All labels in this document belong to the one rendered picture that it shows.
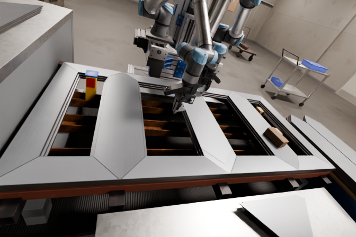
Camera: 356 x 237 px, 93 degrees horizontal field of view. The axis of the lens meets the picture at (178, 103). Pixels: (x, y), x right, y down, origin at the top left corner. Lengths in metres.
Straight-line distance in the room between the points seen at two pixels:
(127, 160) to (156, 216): 0.22
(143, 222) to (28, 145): 0.45
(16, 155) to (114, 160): 0.28
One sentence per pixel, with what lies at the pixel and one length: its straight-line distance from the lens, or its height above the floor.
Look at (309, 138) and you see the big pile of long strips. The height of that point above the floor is 0.85.
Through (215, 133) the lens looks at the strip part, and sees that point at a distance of 0.94.
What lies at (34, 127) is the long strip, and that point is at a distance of 0.80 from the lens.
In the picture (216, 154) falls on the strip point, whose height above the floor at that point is 0.85.
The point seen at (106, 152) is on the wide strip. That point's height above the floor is 0.85.
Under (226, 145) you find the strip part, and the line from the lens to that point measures 0.92.
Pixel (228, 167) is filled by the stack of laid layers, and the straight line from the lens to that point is 0.82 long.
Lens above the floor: 1.40
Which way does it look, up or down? 33 degrees down
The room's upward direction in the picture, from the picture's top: 22 degrees clockwise
